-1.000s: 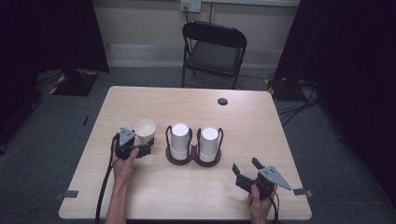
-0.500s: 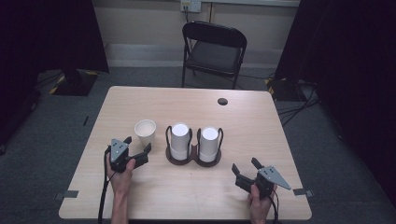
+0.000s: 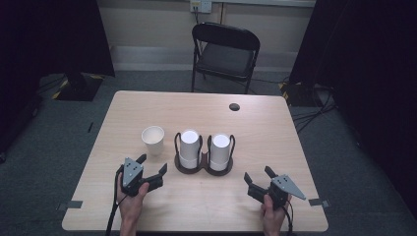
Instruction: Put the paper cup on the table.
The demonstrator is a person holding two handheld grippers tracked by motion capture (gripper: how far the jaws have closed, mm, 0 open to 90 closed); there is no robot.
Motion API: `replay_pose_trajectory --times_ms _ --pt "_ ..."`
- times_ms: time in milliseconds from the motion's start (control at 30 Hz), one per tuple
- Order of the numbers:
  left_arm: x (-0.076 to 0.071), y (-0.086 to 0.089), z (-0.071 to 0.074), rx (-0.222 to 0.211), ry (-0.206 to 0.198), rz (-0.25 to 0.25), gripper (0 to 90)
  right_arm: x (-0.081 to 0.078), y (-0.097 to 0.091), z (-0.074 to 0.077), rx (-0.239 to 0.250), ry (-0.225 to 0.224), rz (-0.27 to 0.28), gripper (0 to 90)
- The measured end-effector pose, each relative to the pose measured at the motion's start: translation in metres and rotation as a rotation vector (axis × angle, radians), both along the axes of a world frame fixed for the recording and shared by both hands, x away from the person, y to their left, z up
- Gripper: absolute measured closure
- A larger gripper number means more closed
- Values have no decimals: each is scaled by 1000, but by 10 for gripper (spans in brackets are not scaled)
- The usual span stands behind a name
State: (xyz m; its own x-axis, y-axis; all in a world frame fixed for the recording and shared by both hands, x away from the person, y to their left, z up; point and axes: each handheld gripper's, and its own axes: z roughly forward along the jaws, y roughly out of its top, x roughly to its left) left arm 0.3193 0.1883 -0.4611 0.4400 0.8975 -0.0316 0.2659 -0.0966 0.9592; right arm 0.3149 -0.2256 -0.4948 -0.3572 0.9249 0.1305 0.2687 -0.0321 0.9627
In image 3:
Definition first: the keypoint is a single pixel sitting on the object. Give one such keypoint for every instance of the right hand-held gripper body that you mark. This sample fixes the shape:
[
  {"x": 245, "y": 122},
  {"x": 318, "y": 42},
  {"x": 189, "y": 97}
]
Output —
[{"x": 283, "y": 187}]

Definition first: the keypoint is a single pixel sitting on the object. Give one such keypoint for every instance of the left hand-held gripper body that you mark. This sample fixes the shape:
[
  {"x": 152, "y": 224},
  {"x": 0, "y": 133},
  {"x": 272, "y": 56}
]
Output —
[{"x": 132, "y": 173}]

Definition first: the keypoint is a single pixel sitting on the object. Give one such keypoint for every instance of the single white paper cup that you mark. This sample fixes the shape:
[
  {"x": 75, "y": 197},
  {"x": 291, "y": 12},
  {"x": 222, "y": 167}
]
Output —
[{"x": 153, "y": 137}]

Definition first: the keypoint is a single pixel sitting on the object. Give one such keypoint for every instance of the person's right hand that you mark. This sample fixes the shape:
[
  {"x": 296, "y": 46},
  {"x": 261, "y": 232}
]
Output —
[{"x": 275, "y": 218}]

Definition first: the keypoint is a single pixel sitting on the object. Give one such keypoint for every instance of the person's left hand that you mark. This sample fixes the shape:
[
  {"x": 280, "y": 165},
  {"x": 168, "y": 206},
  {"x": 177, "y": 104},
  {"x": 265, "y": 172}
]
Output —
[{"x": 131, "y": 208}]

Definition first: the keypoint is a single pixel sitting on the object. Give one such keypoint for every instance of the grey tape strip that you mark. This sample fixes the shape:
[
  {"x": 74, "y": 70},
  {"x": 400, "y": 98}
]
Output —
[
  {"x": 318, "y": 202},
  {"x": 70, "y": 205}
]

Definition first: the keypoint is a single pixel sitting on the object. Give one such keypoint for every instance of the black stand base yellow tape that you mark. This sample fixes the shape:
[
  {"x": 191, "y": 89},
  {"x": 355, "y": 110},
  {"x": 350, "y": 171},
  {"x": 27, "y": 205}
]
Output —
[
  {"x": 78, "y": 87},
  {"x": 296, "y": 95}
]

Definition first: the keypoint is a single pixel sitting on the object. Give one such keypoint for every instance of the black folding chair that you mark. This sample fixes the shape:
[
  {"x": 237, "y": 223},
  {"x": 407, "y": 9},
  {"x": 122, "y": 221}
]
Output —
[{"x": 226, "y": 57}]

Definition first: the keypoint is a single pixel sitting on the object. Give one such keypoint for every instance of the black curtain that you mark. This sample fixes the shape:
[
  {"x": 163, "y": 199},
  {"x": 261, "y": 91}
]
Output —
[
  {"x": 42, "y": 42},
  {"x": 370, "y": 82}
]

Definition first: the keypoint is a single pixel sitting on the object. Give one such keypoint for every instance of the white background desk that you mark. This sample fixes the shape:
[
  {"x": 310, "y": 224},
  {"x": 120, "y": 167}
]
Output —
[{"x": 262, "y": 2}]

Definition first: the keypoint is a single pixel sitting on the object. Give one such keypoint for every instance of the white wall socket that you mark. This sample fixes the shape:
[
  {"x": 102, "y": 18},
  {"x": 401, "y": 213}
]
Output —
[{"x": 200, "y": 6}]

